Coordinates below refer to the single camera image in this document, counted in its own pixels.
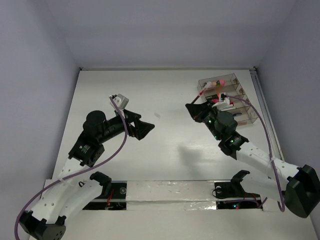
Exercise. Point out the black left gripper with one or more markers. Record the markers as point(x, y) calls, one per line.
point(141, 128)

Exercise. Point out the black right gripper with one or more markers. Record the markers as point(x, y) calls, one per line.
point(196, 110)

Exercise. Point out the pink black highlighter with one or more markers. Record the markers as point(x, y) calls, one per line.
point(215, 100)

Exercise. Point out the orange black highlighter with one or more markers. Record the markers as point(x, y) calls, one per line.
point(214, 96)

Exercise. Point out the red gel pen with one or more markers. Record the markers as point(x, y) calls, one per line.
point(201, 93)

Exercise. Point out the white pen blue cap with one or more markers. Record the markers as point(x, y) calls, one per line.
point(228, 108)

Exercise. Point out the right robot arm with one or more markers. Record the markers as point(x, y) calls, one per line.
point(298, 188)

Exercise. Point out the clear plastic organizer tray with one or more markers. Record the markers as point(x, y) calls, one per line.
point(236, 94)

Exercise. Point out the white foam front board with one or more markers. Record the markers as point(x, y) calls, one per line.
point(165, 210)

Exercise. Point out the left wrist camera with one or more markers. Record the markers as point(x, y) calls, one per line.
point(118, 100)

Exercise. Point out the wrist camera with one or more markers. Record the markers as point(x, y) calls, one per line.
point(223, 102)
point(118, 100)

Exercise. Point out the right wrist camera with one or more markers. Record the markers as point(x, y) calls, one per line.
point(223, 102)

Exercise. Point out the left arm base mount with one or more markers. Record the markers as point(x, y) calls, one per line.
point(114, 201)

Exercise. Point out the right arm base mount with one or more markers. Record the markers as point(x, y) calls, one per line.
point(230, 195)

